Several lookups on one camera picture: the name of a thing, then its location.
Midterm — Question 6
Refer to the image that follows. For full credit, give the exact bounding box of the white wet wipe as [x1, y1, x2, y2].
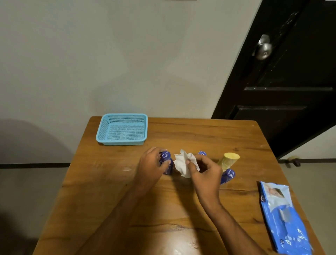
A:
[173, 149, 201, 178]

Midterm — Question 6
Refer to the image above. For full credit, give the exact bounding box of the person's left hand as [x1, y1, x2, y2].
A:
[134, 147, 171, 191]

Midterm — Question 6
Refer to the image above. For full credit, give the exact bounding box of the blue plastic basket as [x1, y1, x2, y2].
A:
[96, 113, 149, 146]

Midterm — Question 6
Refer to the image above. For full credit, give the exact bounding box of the black door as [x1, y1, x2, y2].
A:
[211, 0, 336, 160]

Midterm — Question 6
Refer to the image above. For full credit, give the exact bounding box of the yellow bottle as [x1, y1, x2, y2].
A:
[217, 152, 240, 173]

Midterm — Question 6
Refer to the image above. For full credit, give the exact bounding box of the blue wet wipes packet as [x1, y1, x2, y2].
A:
[260, 181, 314, 255]

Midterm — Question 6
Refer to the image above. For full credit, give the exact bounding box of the door stopper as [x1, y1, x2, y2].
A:
[287, 156, 302, 168]

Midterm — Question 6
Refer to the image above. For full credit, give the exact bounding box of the person's right hand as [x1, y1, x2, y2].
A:
[185, 155, 223, 208]

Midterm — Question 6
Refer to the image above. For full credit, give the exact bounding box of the person's right forearm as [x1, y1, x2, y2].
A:
[199, 201, 269, 255]

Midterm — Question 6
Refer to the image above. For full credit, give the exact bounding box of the silver door knob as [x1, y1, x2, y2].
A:
[254, 34, 273, 60]

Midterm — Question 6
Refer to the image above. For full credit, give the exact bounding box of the person's left forearm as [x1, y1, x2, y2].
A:
[76, 181, 154, 255]

